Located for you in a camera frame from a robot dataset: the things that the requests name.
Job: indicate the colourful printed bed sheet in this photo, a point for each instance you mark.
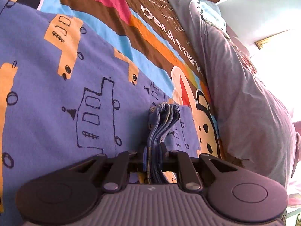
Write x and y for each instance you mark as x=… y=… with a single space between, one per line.
x=141 y=28

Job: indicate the pale blue pillow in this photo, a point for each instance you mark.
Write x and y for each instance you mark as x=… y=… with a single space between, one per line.
x=211 y=11

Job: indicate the grey duvet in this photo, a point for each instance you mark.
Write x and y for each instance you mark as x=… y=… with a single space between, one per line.
x=247 y=113

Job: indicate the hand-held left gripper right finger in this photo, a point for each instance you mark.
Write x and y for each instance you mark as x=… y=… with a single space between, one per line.
x=164 y=156

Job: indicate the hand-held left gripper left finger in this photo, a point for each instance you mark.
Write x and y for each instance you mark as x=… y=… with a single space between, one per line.
x=144 y=156

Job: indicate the gold picture frame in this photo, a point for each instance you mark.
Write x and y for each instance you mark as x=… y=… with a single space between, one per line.
x=265 y=41

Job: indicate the blue printed pants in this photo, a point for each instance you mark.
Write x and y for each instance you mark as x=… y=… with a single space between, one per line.
x=47 y=98

